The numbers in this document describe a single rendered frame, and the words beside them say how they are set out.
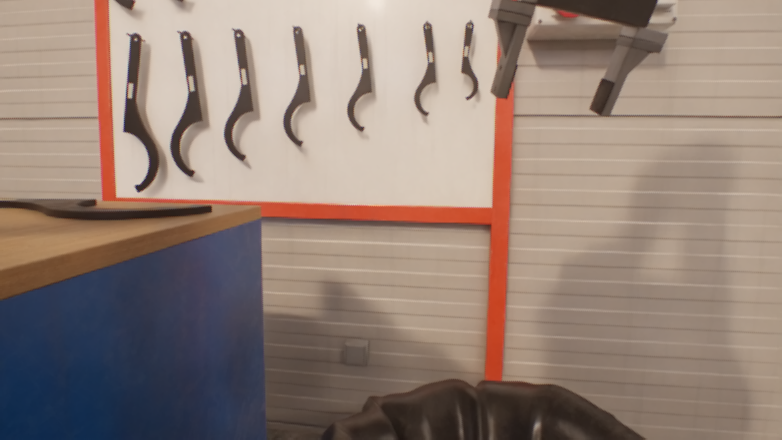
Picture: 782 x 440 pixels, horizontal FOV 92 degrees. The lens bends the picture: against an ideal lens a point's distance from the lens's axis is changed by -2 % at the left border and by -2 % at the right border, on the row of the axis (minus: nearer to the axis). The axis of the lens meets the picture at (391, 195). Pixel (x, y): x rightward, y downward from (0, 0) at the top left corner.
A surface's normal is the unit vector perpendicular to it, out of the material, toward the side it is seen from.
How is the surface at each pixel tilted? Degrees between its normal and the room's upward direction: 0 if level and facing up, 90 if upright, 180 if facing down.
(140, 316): 90
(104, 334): 90
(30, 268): 90
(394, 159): 90
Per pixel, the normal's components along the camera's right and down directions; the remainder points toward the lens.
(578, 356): -0.12, 0.08
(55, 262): 0.99, 0.03
